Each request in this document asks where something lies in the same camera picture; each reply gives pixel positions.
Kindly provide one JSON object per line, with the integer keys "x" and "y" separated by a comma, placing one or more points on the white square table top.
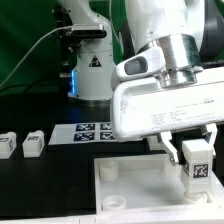
{"x": 139, "y": 190}

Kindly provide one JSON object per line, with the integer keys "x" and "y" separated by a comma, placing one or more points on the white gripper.
{"x": 141, "y": 108}

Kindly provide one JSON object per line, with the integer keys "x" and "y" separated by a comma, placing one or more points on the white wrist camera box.
{"x": 145, "y": 64}

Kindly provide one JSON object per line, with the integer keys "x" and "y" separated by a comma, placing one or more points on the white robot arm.
{"x": 163, "y": 87}

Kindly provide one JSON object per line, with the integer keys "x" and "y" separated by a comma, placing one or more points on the white sheet with tags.
{"x": 81, "y": 133}

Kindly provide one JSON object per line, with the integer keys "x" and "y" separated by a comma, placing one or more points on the black camera on stand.
{"x": 71, "y": 40}

